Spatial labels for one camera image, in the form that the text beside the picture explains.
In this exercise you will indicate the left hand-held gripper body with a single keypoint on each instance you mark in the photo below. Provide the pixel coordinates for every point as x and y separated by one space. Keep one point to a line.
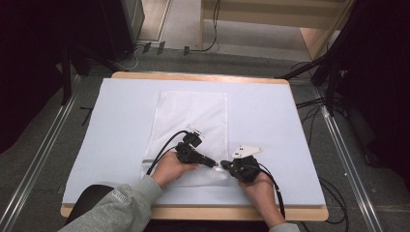
190 150

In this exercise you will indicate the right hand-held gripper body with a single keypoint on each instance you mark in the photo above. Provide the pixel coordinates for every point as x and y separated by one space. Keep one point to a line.
245 166

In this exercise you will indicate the white mesh laundry bag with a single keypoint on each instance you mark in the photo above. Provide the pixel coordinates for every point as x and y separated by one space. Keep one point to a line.
190 112

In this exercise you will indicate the person's left hand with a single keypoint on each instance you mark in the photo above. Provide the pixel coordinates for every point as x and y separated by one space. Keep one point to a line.
169 169

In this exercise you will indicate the person's right hand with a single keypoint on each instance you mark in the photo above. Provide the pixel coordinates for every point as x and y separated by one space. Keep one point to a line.
259 191

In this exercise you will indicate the wooden table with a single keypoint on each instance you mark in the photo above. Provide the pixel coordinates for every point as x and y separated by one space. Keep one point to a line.
199 213

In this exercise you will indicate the white table mat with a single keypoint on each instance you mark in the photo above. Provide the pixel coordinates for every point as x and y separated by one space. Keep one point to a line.
274 122

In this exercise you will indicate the black metal stand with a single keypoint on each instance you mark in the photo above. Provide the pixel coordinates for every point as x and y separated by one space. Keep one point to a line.
322 74
66 77

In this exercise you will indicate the grey cabinet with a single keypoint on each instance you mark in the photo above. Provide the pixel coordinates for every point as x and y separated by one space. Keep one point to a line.
133 17

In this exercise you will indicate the black curtain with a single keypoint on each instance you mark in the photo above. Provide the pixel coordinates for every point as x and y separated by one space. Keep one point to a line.
29 64
380 80

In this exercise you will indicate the metal floor rail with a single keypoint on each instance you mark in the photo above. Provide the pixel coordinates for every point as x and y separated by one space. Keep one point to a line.
351 170
38 164

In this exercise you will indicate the light wooden furniture frame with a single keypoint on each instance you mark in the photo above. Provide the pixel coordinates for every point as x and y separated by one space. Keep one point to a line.
257 16

